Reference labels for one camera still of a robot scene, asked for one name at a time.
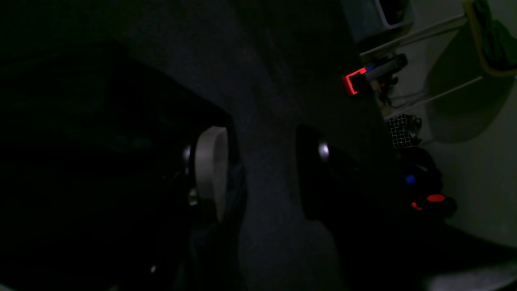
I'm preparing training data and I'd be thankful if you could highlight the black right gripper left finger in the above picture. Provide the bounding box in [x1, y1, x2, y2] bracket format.
[1, 43, 241, 291]

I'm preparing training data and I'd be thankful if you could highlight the red clamp right edge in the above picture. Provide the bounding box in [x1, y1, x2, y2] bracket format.
[341, 53, 408, 96]

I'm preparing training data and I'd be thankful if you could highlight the blue orange clamp bottom right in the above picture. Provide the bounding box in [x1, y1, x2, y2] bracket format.
[397, 147, 458, 220]

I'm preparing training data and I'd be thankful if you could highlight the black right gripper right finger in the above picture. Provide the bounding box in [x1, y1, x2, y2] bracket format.
[295, 124, 516, 291]

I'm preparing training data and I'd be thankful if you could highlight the black table cloth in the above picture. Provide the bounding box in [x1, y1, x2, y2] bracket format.
[1, 0, 389, 291]

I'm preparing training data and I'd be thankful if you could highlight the dark navy t-shirt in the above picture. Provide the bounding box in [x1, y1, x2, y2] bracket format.
[173, 162, 248, 291]

